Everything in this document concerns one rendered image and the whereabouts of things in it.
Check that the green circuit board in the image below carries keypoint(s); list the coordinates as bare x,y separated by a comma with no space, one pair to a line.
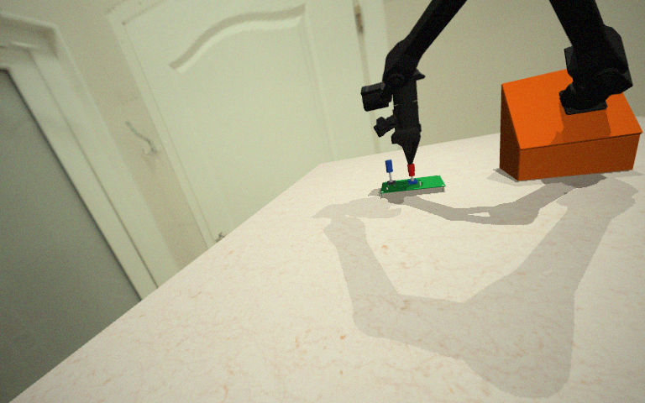
409,184

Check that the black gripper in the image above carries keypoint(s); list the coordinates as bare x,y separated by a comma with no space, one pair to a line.
407,135

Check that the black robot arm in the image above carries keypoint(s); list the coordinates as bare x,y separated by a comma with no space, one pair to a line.
596,61

